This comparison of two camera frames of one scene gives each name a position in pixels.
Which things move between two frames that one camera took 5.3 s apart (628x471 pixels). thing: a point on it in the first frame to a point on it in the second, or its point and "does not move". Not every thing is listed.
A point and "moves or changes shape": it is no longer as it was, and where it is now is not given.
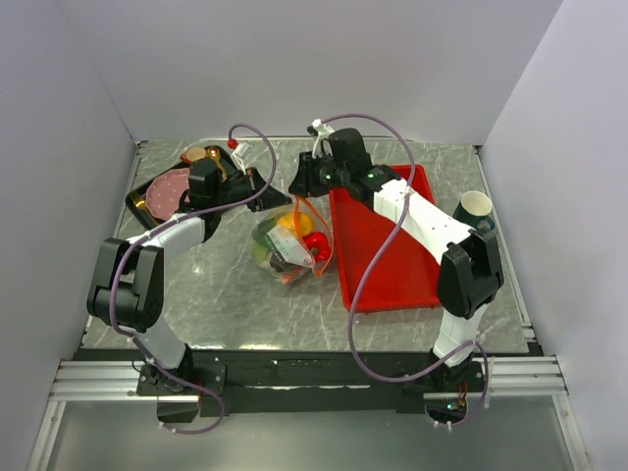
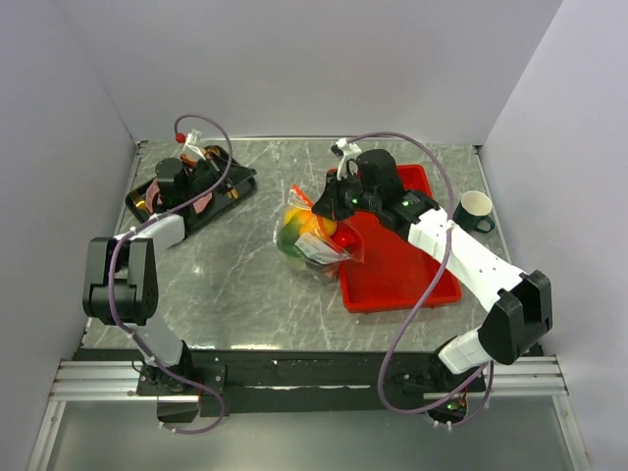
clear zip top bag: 293,243 moves or changes shape
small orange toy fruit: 287,221 to 313,224
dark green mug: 474,207 does not move
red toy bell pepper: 318,244 to 347,236
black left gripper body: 233,192 to 202,180
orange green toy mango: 264,227 to 303,222
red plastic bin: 408,276 does not move
